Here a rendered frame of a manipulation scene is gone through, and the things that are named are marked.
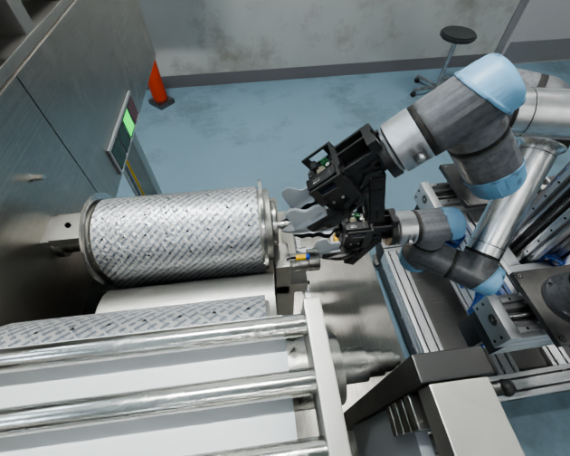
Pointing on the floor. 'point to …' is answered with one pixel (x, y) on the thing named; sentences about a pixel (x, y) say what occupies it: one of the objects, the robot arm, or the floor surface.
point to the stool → (456, 34)
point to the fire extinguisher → (158, 90)
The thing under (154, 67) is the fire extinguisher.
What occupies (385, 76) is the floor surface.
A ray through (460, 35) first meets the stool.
